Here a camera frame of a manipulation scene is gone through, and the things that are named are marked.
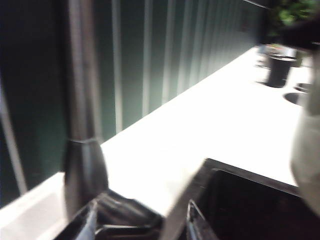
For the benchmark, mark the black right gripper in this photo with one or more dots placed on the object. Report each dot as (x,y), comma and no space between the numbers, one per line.
(302,33)

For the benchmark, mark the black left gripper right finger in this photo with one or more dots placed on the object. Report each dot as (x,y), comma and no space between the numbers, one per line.
(200,225)

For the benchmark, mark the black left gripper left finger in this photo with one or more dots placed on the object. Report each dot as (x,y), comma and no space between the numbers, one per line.
(80,222)

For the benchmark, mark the pale green ceramic mug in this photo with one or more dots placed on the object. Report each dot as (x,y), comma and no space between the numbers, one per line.
(308,155)

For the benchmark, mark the black kitchen sink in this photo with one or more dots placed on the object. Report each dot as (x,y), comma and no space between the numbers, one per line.
(250,205)

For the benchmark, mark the dark metal faucet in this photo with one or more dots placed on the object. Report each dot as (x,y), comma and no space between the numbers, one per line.
(83,100)

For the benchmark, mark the green leafy plant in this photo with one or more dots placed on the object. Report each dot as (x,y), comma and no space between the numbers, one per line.
(290,12)

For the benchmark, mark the black plant pot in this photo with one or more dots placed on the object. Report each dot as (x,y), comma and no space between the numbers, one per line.
(278,71)

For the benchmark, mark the dark round dish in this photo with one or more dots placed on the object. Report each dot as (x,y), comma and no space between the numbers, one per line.
(295,98)

